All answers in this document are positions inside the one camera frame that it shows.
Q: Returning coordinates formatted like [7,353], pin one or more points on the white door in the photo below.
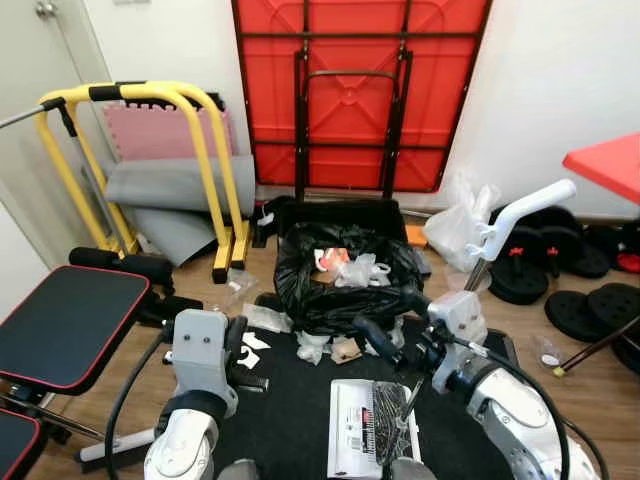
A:
[30,60]

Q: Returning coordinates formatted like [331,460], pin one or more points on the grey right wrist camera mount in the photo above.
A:
[460,315]

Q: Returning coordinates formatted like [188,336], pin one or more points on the crumpled white tissue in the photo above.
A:
[397,328]
[312,347]

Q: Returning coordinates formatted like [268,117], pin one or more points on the small clear plastic wrapper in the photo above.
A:
[242,290]

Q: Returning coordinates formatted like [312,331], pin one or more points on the long clear plastic bag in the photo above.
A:
[265,318]

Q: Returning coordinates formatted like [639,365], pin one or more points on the white torn paper scrap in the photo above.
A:
[256,341]

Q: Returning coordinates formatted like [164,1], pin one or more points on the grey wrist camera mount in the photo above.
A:
[460,315]
[200,350]

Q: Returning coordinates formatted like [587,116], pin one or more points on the brown paper scrap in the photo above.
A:
[347,350]

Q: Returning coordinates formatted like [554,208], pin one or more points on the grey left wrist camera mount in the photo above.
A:
[200,350]

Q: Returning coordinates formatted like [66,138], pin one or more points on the large black red-trimmed bench pad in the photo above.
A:
[65,325]

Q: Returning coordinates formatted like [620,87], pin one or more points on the black metal bench frame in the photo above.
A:
[35,405]

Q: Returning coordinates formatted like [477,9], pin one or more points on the small orange block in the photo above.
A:
[416,236]

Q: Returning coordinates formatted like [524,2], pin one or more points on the pink foam mat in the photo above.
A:
[150,135]

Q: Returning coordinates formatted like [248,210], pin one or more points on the silver robot leg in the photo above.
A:
[238,472]
[412,470]

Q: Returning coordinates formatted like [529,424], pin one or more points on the red white wrapper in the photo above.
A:
[332,258]

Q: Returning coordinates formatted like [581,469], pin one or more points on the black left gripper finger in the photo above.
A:
[254,384]

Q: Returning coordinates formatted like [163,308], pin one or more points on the black weight plate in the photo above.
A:
[628,355]
[615,305]
[572,318]

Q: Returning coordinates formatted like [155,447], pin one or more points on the black floor mat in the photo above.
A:
[290,430]

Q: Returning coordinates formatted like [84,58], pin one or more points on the red table top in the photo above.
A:
[610,165]

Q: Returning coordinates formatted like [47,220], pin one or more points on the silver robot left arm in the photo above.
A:
[185,452]

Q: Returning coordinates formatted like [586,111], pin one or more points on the grey rolled mat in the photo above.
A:
[160,190]

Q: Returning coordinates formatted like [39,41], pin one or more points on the yellow metal exercise frame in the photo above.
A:
[228,255]

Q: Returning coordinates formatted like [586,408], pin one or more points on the small red item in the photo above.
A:
[628,262]

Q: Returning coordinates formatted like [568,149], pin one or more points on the black garbage bag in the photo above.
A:
[300,290]

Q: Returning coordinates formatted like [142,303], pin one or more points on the black fabric case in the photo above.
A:
[340,212]

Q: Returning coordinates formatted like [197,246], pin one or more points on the crumpled white plastic wrap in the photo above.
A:
[362,272]

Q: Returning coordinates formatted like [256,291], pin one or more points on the silver door knob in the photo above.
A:
[45,10]

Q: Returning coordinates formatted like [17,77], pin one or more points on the small black red-trimmed bench pad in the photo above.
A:
[15,450]

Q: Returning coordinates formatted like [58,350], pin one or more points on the silver robot left leg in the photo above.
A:
[238,472]

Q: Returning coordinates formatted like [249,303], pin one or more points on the red folded table dark frame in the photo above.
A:
[350,110]

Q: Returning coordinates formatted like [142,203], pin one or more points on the silver robot right leg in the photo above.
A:
[412,470]

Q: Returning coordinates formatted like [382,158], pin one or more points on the black dumbbell red collar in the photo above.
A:
[515,285]
[585,262]

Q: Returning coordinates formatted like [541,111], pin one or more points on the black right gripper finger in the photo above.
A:
[378,340]

